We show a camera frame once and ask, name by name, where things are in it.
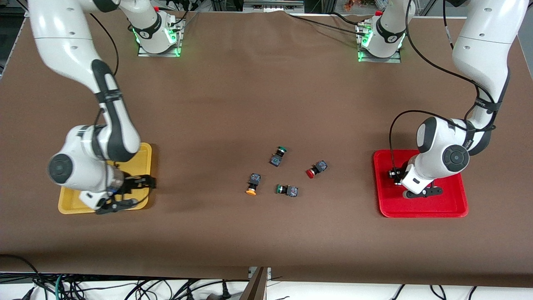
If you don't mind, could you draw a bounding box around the red push button switch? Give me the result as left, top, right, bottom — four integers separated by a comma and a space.
306, 160, 328, 180
389, 167, 407, 185

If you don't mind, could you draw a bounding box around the yellow push button switch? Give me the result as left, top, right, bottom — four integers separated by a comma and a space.
245, 173, 262, 196

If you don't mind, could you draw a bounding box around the yellow plastic tray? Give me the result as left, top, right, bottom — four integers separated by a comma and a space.
57, 142, 153, 215

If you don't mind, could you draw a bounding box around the red plastic tray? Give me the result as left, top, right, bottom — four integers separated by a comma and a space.
374, 149, 470, 218

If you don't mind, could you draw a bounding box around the brown table cover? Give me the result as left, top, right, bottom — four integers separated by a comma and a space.
0, 8, 533, 288

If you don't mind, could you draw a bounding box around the brown wooden board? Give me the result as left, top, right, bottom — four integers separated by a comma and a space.
239, 267, 269, 300

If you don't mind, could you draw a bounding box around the colourful background item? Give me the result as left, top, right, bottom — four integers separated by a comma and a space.
344, 0, 377, 12

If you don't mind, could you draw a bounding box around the grey background equipment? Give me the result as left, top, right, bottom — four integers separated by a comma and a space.
244, 0, 304, 11

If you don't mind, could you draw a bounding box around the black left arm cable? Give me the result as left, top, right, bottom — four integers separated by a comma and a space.
388, 0, 498, 171

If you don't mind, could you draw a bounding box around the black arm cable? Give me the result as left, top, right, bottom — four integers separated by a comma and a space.
89, 12, 125, 184
388, 0, 498, 171

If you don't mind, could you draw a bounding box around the black cable bundle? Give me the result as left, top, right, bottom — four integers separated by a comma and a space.
0, 253, 234, 300

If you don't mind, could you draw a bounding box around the green push button switch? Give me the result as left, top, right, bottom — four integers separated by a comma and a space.
275, 184, 299, 198
269, 146, 289, 168

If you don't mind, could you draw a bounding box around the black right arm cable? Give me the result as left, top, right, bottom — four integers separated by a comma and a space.
89, 12, 125, 184

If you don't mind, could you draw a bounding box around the black cable on table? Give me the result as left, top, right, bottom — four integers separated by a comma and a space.
285, 12, 367, 38

